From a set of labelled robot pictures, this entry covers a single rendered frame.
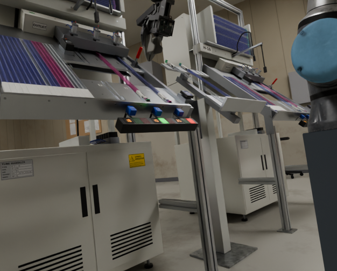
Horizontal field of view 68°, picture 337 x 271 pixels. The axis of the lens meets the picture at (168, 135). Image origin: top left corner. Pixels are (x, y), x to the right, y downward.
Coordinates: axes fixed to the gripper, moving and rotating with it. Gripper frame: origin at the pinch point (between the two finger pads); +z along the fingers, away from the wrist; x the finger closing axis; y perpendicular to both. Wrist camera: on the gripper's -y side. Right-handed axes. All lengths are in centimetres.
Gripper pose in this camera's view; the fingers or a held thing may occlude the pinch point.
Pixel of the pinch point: (148, 57)
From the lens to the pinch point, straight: 96.9
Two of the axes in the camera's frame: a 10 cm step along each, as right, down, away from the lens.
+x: 7.5, -0.4, 6.6
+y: 6.3, 3.4, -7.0
